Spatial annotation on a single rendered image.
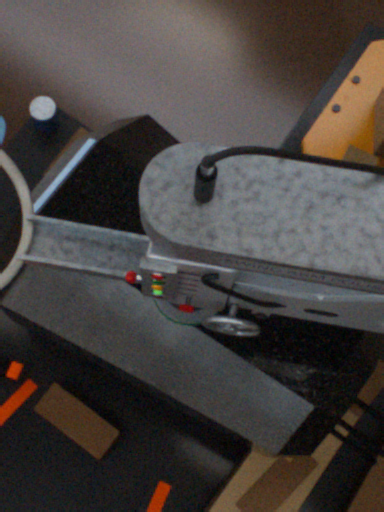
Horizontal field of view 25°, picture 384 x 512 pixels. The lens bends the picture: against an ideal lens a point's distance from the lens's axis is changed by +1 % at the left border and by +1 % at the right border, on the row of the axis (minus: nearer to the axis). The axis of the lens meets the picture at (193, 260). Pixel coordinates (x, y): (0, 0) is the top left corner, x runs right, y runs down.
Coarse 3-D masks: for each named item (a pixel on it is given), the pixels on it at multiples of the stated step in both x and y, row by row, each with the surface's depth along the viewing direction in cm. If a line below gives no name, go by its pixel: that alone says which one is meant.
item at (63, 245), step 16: (48, 224) 232; (64, 224) 230; (80, 224) 230; (48, 240) 233; (64, 240) 233; (80, 240) 233; (96, 240) 234; (112, 240) 234; (128, 240) 233; (144, 240) 231; (32, 256) 228; (48, 256) 232; (64, 256) 232; (80, 256) 232; (96, 256) 232; (112, 256) 233; (128, 256) 233; (80, 272) 230; (96, 272) 227; (112, 272) 227
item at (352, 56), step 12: (372, 24) 291; (360, 36) 290; (372, 36) 290; (360, 48) 289; (348, 60) 288; (336, 72) 286; (348, 72) 286; (324, 84) 285; (336, 84) 285; (324, 96) 284; (312, 108) 283; (324, 108) 283; (300, 120) 282; (312, 120) 282; (300, 132) 280; (288, 144) 279; (300, 144) 279
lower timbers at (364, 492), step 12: (372, 384) 320; (360, 396) 319; (372, 396) 319; (348, 408) 317; (360, 408) 318; (348, 432) 315; (372, 468) 314; (228, 480) 310; (360, 480) 319; (372, 480) 313; (360, 492) 312; (372, 492) 312; (348, 504) 315; (360, 504) 311; (372, 504) 311
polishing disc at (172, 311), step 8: (160, 304) 250; (168, 304) 250; (176, 304) 250; (168, 312) 249; (176, 312) 249; (184, 312) 249; (200, 312) 250; (208, 312) 250; (176, 320) 249; (184, 320) 249; (192, 320) 249; (200, 320) 249
